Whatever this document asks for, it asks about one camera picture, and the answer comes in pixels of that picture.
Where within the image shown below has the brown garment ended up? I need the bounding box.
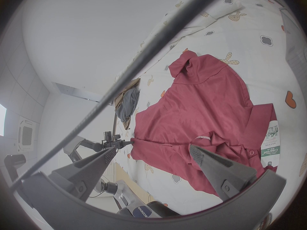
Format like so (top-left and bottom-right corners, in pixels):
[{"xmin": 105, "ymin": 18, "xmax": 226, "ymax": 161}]
[{"xmin": 115, "ymin": 78, "xmax": 141, "ymax": 130}]

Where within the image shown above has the bed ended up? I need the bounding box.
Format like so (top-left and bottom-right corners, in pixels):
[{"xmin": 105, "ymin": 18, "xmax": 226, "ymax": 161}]
[{"xmin": 113, "ymin": 0, "xmax": 307, "ymax": 208}]

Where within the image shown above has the white printed quilt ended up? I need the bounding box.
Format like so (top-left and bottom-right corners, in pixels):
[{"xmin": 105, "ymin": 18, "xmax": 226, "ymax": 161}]
[{"xmin": 130, "ymin": 0, "xmax": 247, "ymax": 64}]

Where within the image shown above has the clear plastic box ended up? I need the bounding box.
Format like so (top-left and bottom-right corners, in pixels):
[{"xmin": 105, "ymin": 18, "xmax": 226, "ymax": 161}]
[{"xmin": 279, "ymin": 7, "xmax": 307, "ymax": 76}]

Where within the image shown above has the black cable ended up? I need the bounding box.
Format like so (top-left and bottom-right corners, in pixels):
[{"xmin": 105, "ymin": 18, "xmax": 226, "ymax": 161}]
[{"xmin": 10, "ymin": 0, "xmax": 217, "ymax": 191}]

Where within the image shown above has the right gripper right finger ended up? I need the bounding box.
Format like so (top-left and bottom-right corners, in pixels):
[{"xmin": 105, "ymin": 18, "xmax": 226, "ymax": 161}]
[{"xmin": 189, "ymin": 144, "xmax": 257, "ymax": 202}]

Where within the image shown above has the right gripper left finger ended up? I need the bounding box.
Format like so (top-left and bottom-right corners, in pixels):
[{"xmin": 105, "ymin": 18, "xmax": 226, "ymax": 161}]
[{"xmin": 49, "ymin": 148, "xmax": 118, "ymax": 202}]

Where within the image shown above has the white ceiling air vent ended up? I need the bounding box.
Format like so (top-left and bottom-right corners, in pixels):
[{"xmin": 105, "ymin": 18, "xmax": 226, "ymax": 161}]
[{"xmin": 15, "ymin": 119, "xmax": 39, "ymax": 153}]

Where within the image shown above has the red shirt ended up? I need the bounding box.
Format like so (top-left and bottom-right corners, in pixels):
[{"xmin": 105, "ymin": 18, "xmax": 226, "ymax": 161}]
[{"xmin": 131, "ymin": 51, "xmax": 280, "ymax": 197}]

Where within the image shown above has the grey garment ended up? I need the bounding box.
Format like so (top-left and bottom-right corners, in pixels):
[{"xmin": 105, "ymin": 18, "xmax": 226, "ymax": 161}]
[{"xmin": 115, "ymin": 88, "xmax": 141, "ymax": 123}]

